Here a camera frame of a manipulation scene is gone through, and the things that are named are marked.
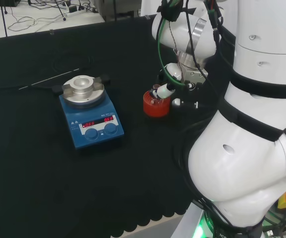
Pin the white power strip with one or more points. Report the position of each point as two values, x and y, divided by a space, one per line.
78 13

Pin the thin metal probe rod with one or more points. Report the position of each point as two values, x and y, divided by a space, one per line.
48 78

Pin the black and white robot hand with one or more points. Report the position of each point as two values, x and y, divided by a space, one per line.
190 95

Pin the blue heater with steel plate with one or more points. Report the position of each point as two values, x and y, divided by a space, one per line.
95 138

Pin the black bench cloth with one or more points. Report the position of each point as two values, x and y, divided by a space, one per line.
33 173

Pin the grey tape piece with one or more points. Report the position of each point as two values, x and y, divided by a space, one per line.
147 17
51 32

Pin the grey cabinet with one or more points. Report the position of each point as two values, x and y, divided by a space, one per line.
118 10

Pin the clear round-bottom glass flask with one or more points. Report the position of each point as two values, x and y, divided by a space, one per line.
155 87

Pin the black tripod leg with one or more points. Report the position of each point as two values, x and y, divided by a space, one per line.
4 19
61 12

